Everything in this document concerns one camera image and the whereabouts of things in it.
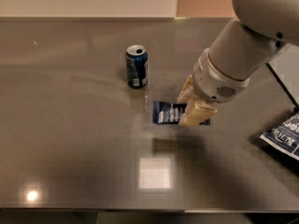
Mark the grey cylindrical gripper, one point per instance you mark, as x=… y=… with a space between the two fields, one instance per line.
x=212 y=80

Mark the blue rxbar blueberry wrapper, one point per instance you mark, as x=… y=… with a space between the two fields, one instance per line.
x=165 y=113

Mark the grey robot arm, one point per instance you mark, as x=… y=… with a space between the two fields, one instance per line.
x=258 y=33

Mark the blue pepsi can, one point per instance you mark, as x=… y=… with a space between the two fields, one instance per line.
x=136 y=58

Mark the blue white chip bag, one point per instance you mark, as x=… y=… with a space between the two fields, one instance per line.
x=285 y=137

